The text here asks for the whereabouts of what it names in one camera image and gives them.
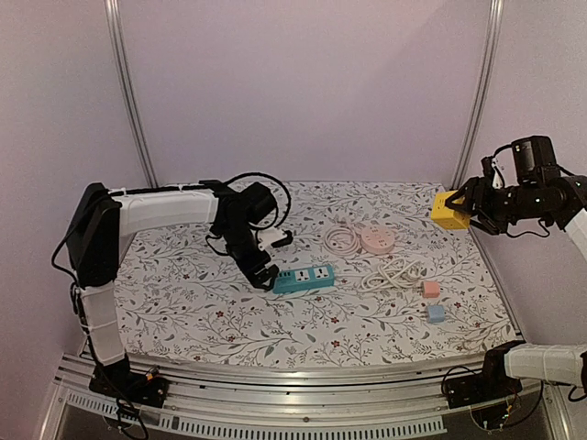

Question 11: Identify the left aluminium corner post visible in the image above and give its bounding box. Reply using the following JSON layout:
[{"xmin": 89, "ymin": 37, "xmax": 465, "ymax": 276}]
[{"xmin": 104, "ymin": 0, "xmax": 159, "ymax": 188}]

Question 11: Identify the blue charger cube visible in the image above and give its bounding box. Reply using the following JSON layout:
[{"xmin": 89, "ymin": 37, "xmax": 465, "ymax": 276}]
[{"xmin": 426, "ymin": 304, "xmax": 446, "ymax": 325}]

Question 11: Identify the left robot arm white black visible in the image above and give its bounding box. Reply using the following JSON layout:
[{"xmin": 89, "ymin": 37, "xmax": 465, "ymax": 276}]
[{"xmin": 64, "ymin": 181, "xmax": 279, "ymax": 398}]

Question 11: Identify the pink charger cube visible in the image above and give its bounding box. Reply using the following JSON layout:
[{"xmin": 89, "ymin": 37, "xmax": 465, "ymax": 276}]
[{"xmin": 419, "ymin": 280, "xmax": 441, "ymax": 299}]

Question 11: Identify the aluminium front rail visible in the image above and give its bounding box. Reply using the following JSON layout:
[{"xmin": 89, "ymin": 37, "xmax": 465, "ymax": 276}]
[{"xmin": 39, "ymin": 354, "xmax": 572, "ymax": 439}]

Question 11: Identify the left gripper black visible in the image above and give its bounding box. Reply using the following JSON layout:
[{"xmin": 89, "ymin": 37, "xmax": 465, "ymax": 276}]
[{"xmin": 218, "ymin": 222, "xmax": 280, "ymax": 292}]

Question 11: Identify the aluminium corner post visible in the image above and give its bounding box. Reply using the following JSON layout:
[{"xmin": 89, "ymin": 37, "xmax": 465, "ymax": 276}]
[
  {"xmin": 450, "ymin": 0, "xmax": 504, "ymax": 189},
  {"xmin": 104, "ymin": 0, "xmax": 159, "ymax": 188}
]

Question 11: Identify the yellow cube socket adapter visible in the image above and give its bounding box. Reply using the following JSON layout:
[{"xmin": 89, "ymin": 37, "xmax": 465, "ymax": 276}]
[{"xmin": 430, "ymin": 191, "xmax": 471, "ymax": 230}]

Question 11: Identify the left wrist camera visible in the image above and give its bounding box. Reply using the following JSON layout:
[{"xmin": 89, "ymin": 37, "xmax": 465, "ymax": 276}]
[{"xmin": 255, "ymin": 227, "xmax": 294, "ymax": 251}]

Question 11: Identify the floral table mat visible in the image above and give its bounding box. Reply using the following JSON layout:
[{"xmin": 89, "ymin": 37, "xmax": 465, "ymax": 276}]
[{"xmin": 116, "ymin": 181, "xmax": 516, "ymax": 369}]

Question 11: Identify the white power strip cable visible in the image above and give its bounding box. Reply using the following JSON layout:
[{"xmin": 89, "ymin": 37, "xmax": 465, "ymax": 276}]
[{"xmin": 335, "ymin": 257, "xmax": 424, "ymax": 292}]

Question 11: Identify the right aluminium corner post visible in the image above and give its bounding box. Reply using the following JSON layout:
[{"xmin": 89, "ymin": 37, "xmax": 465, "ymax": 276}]
[{"xmin": 450, "ymin": 0, "xmax": 504, "ymax": 189}]

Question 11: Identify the pink round power strip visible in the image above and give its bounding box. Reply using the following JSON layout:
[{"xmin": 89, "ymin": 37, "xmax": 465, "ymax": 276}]
[{"xmin": 360, "ymin": 225, "xmax": 395, "ymax": 256}]

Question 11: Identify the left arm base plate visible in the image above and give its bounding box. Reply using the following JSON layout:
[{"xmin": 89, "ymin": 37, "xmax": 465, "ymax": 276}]
[{"xmin": 89, "ymin": 363, "xmax": 170, "ymax": 408}]

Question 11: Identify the teal power strip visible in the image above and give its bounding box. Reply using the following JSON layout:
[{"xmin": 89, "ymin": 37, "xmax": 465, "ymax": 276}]
[{"xmin": 272, "ymin": 265, "xmax": 335, "ymax": 294}]

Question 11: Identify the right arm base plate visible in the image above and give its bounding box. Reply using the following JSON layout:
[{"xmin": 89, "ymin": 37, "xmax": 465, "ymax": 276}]
[{"xmin": 441, "ymin": 373, "xmax": 523, "ymax": 409}]

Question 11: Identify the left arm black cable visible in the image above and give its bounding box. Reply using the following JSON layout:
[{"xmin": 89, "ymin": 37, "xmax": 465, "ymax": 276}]
[{"xmin": 204, "ymin": 171, "xmax": 294, "ymax": 256}]

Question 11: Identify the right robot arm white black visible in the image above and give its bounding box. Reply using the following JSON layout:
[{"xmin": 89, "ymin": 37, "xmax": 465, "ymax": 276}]
[{"xmin": 432, "ymin": 135, "xmax": 586, "ymax": 400}]

